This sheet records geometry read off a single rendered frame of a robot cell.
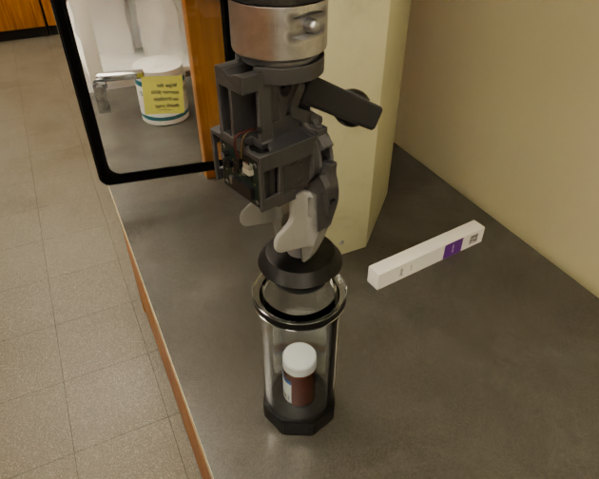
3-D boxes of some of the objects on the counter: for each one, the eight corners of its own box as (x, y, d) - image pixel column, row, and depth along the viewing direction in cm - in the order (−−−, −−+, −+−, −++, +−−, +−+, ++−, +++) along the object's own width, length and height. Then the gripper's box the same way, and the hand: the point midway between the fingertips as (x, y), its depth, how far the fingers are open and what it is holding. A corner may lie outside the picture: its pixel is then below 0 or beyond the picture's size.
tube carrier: (354, 402, 72) (366, 290, 59) (296, 450, 67) (295, 339, 53) (301, 355, 79) (302, 245, 65) (244, 396, 73) (232, 285, 60)
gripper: (188, 48, 42) (215, 252, 55) (272, 89, 36) (279, 308, 49) (272, 28, 47) (278, 221, 60) (359, 61, 40) (344, 269, 53)
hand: (299, 239), depth 55 cm, fingers closed on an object, 3 cm apart
